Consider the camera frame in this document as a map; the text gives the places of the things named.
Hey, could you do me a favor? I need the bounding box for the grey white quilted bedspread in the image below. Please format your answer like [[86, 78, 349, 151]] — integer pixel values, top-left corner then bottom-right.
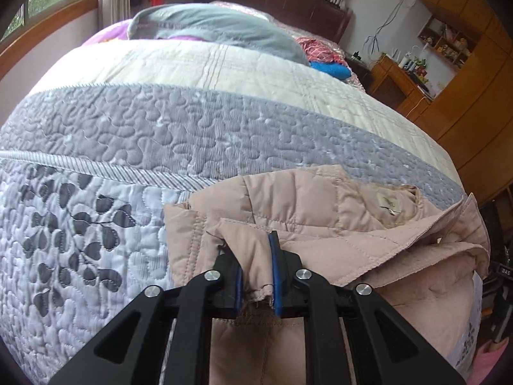
[[0, 0, 482, 385]]

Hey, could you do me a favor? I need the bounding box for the grey pillow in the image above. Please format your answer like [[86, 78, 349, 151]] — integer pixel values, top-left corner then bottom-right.
[[127, 4, 309, 66]]

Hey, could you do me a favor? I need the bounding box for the beige quilted puffer jacket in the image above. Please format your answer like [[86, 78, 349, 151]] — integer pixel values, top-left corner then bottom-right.
[[164, 165, 490, 384]]

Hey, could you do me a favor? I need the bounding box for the blue folded cloth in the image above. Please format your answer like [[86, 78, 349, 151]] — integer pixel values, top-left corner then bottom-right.
[[309, 62, 352, 81]]

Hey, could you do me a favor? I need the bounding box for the wooden wardrobe cabinet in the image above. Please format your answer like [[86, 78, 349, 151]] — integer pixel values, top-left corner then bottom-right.
[[413, 0, 512, 203]]

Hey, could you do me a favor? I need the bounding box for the wooden framed window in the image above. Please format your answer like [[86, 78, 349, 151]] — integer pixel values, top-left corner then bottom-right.
[[1, 0, 98, 77]]

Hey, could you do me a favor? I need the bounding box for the dark wooden headboard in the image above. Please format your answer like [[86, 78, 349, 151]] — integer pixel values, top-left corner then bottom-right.
[[194, 0, 354, 46]]

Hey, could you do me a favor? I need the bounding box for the red pink folded cloth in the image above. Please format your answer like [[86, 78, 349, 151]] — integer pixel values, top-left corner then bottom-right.
[[295, 37, 348, 66]]

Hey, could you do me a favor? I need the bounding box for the wooden side desk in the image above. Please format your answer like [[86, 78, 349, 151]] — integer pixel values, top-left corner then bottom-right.
[[368, 54, 431, 122]]

